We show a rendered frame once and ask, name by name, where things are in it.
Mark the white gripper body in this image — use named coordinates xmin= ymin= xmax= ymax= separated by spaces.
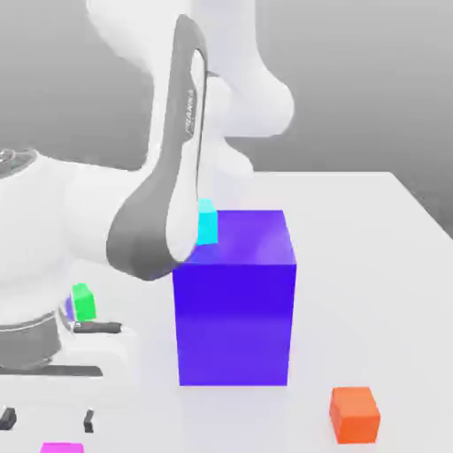
xmin=0 ymin=361 xmax=138 ymax=408

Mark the small green cube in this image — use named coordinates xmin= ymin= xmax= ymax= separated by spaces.
xmin=71 ymin=282 xmax=97 ymax=323

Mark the small cyan cube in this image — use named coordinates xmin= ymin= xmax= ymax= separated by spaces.
xmin=195 ymin=197 xmax=219 ymax=246

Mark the large blue box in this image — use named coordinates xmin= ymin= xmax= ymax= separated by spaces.
xmin=172 ymin=209 xmax=297 ymax=388

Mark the small orange cube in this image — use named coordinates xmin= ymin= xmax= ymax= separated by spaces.
xmin=328 ymin=386 xmax=382 ymax=446

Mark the small magenta cube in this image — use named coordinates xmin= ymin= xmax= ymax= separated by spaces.
xmin=39 ymin=441 xmax=86 ymax=453

